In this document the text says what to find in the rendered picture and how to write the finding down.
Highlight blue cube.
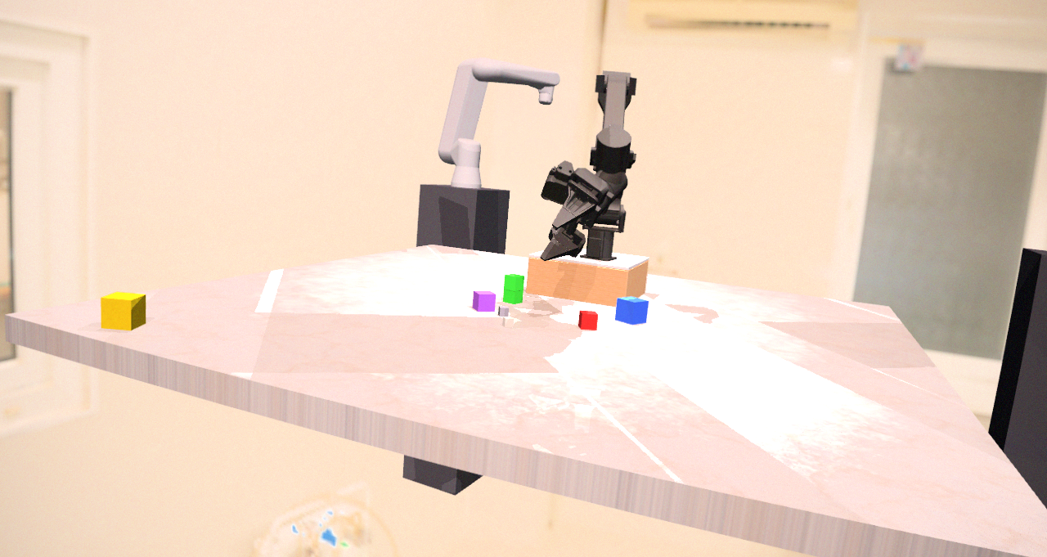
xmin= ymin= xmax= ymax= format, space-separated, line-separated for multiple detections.
xmin=615 ymin=297 xmax=649 ymax=325

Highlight purple cube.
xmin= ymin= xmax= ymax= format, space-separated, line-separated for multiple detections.
xmin=472 ymin=291 xmax=496 ymax=312

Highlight green block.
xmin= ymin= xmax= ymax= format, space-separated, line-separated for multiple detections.
xmin=504 ymin=274 xmax=524 ymax=291
xmin=503 ymin=289 xmax=524 ymax=304

